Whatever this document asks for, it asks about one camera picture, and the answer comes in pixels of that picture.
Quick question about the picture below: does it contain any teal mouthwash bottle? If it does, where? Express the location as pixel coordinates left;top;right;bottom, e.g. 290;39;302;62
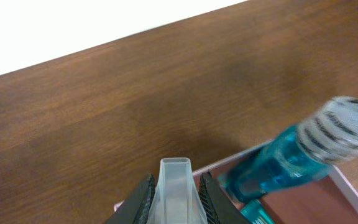
218;96;358;203

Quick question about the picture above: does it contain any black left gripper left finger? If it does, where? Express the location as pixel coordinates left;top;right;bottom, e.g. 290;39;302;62
104;174;155;224

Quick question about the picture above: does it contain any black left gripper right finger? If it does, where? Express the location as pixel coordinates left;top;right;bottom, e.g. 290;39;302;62
198;172;250;224

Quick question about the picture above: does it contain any purple hand soap pump bottle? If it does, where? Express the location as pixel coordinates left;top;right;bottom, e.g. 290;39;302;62
147;157;207;224

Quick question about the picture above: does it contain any green white toothpaste tube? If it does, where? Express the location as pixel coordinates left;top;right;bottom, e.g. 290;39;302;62
240;200;275;224

